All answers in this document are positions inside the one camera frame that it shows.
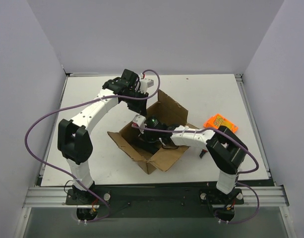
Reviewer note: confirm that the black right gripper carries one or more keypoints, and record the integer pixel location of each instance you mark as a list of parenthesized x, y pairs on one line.
[(147, 143)]

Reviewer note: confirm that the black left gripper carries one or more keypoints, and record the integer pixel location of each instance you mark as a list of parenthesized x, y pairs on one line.
[(138, 106)]

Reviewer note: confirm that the brown cardboard express box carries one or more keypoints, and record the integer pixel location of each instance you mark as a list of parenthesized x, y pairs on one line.
[(167, 111)]

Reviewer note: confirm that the red black utility knife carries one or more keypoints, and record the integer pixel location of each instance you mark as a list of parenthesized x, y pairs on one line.
[(202, 153)]

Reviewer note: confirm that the orange product carton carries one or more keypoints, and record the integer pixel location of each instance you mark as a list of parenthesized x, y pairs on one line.
[(217, 120)]

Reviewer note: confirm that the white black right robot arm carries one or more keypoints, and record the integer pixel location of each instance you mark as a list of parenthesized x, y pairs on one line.
[(225, 148)]

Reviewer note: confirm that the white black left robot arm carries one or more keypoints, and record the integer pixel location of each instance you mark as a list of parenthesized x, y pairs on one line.
[(74, 135)]

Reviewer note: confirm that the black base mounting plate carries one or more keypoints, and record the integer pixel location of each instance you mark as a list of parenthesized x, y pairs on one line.
[(159, 200)]

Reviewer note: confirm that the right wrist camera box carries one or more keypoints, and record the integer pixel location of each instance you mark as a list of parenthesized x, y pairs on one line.
[(139, 123)]

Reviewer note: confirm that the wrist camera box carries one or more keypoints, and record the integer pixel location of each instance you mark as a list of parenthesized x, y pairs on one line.
[(139, 123), (144, 84)]

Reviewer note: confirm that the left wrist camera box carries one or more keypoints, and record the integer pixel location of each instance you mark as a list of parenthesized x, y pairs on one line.
[(144, 84)]

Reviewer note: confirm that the aluminium front frame rail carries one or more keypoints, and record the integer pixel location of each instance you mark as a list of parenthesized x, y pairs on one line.
[(51, 197)]

